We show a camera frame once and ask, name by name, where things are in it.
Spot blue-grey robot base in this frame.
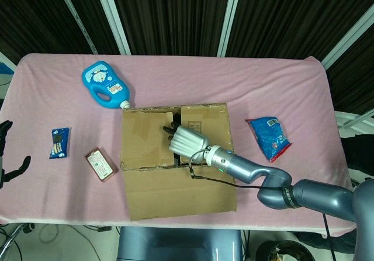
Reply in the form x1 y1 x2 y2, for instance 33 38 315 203
116 226 244 261

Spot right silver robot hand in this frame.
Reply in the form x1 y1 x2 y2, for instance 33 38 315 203
162 122 211 165

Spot white side shelf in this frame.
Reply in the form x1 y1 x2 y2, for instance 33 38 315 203
0 50 18 78

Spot pink table cloth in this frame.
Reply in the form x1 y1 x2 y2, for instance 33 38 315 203
0 53 353 233

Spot white low frame rail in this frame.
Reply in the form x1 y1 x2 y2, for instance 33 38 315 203
334 110 374 130

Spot blue detergent bottle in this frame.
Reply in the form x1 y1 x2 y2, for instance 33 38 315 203
81 61 132 110

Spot thin grey frame post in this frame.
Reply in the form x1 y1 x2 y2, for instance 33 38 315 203
54 0 99 54

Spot black waste bin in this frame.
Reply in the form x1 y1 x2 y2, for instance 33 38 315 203
254 239 316 261

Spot blue snack bag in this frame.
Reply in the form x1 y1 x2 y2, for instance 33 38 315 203
245 116 293 163

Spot blue cookie packet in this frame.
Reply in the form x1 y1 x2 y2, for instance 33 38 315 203
49 127 71 160

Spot white frame post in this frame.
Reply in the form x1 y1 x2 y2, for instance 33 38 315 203
217 0 244 57
320 8 374 69
92 0 131 55

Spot brown cardboard shipping box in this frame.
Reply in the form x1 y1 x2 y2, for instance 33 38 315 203
119 102 238 221

